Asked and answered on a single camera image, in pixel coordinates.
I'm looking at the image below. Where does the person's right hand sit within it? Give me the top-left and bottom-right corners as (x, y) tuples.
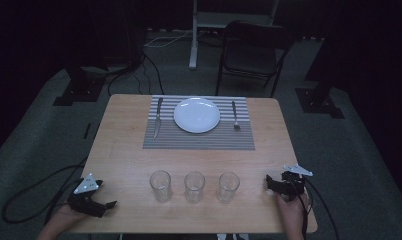
(276, 188), (312, 233)

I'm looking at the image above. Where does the black floor cable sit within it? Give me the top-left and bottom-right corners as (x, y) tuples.
(107, 53), (165, 98)

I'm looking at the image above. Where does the white floor cable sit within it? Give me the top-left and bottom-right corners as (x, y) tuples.
(143, 29), (207, 49)

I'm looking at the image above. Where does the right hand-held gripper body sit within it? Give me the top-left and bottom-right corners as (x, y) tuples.
(277, 163), (314, 202)

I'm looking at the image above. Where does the steel table knife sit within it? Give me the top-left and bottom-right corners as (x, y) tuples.
(152, 96), (164, 140)

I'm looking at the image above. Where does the grey striped placemat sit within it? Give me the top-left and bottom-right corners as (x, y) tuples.
(142, 95), (256, 151)

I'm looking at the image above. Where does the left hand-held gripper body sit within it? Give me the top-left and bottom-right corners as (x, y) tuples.
(66, 172), (107, 219)

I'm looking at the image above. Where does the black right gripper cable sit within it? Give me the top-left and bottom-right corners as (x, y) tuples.
(285, 171), (341, 240)

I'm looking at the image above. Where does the black stand with base plate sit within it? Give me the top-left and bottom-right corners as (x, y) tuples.
(294, 87), (346, 120)
(52, 64), (107, 108)

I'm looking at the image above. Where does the black folding chair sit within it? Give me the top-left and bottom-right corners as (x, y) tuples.
(215, 19), (296, 99)

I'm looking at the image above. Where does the steel fork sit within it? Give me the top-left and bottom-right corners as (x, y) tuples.
(231, 100), (241, 131)

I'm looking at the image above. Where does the white metal stand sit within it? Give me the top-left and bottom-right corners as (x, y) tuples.
(188, 0), (281, 70)

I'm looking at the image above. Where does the person's left hand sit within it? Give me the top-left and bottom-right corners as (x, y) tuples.
(57, 202), (90, 224)

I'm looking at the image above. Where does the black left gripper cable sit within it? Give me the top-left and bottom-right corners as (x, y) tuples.
(1, 156), (89, 225)

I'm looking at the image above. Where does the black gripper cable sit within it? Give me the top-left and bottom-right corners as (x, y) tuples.
(285, 171), (341, 240)
(1, 156), (89, 225)

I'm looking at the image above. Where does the clear drinking glass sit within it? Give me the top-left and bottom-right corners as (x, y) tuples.
(183, 171), (207, 204)
(149, 170), (173, 203)
(217, 171), (241, 204)

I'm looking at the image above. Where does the white round plate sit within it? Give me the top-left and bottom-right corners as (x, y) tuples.
(173, 96), (221, 135)

